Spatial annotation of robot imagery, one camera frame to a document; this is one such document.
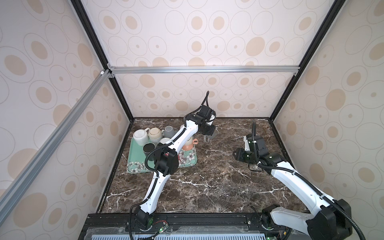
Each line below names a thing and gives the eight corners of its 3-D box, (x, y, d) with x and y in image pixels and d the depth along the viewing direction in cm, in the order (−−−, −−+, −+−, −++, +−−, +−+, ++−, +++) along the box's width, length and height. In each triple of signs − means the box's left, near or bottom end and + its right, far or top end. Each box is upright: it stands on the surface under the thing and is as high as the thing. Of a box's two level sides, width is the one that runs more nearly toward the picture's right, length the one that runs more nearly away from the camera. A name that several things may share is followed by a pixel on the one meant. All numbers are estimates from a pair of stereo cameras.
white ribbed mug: (135, 146, 106) (131, 138, 98) (139, 135, 112) (135, 127, 104) (149, 146, 106) (145, 138, 98) (151, 135, 112) (148, 127, 104)
